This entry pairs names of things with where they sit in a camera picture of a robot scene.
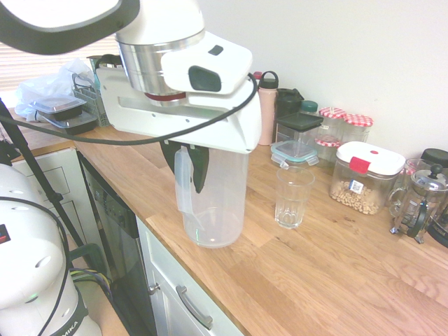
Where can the window blind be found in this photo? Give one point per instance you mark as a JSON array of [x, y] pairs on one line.
[[52, 61]]

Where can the cereal container white lid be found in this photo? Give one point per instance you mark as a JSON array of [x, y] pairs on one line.
[[367, 175]]

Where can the glass food container teal lid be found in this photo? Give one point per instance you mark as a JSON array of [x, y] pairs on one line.
[[294, 150]]

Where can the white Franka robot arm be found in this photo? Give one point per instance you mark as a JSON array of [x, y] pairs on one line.
[[157, 24]]

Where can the small jar red checked lid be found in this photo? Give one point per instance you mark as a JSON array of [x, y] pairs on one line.
[[327, 147]]

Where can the black kitchen appliance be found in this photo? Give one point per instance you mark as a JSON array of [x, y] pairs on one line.
[[441, 227]]

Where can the clear plastic pitcher blue lid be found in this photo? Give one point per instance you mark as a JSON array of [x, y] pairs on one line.
[[224, 203]]

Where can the black takeout container clear lid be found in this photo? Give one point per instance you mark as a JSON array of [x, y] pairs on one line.
[[57, 106], [75, 124]]

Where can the square container black lid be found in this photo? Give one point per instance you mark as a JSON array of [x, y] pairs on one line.
[[297, 120]]

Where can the white plastic bag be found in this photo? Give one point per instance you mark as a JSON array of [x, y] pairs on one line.
[[49, 84]]

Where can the grey cutlery drainer basket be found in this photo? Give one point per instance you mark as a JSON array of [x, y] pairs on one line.
[[94, 101]]

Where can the green metal clamp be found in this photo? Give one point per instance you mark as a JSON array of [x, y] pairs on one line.
[[89, 255]]

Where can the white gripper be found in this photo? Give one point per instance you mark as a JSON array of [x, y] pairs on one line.
[[210, 129]]

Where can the glass French press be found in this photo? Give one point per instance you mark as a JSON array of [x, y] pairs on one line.
[[425, 203]]

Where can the pink bottle black cap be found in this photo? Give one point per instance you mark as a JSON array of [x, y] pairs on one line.
[[266, 115]]

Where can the jar with black lid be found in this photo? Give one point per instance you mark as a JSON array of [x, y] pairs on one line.
[[435, 157]]

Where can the black shaker bottle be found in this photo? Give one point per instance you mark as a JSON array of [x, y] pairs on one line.
[[287, 101]]

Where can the clear bottle green cap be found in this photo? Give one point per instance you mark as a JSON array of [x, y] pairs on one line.
[[309, 106]]

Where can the tall jar red checked lid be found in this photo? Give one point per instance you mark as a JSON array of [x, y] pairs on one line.
[[358, 126], [332, 117]]

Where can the round metal cabinet knob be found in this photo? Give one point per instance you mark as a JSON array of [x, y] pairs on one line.
[[154, 288]]

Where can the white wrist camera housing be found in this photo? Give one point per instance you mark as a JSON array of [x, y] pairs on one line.
[[206, 70]]

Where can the red water bottle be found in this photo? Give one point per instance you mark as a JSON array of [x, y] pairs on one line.
[[257, 74]]

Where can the black dishwasher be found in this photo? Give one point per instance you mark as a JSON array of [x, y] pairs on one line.
[[115, 217]]

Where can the clear drinking glass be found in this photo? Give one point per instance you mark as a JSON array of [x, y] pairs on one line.
[[294, 199]]

